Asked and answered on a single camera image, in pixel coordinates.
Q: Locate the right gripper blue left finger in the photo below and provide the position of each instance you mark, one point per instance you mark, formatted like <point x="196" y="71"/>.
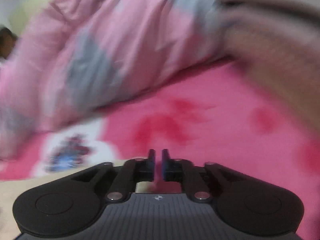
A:
<point x="125" y="178"/>

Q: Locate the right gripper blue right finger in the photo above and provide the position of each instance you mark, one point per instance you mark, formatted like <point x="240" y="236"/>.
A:
<point x="186" y="174"/>

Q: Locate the stack of folded clothes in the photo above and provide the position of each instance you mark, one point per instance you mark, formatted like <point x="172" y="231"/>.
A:
<point x="278" y="41"/>

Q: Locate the pink floral fleece bedsheet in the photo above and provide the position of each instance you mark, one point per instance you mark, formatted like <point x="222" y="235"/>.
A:
<point x="210" y="113"/>

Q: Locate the pink grey floral duvet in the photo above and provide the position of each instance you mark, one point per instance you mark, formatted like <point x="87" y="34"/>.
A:
<point x="75" y="56"/>

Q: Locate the child in maroon jacket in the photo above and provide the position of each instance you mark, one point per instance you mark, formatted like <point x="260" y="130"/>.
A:
<point x="7" y="42"/>

